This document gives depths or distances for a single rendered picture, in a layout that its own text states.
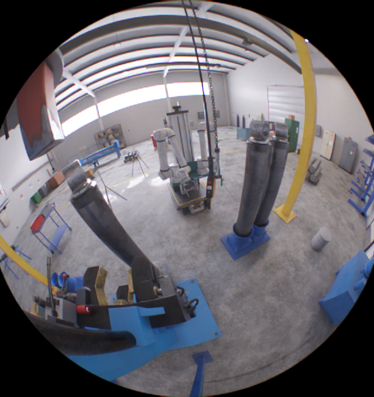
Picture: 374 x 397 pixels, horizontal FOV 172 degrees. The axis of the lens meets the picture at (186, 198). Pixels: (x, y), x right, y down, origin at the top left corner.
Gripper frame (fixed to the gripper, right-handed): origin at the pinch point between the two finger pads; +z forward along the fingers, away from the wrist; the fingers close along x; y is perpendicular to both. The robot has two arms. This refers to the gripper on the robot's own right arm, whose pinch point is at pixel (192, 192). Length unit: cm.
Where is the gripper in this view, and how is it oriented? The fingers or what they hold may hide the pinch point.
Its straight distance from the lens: 155.9
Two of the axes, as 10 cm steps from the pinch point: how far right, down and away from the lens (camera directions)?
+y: -3.6, -1.5, 9.2
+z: 4.2, 8.6, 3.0
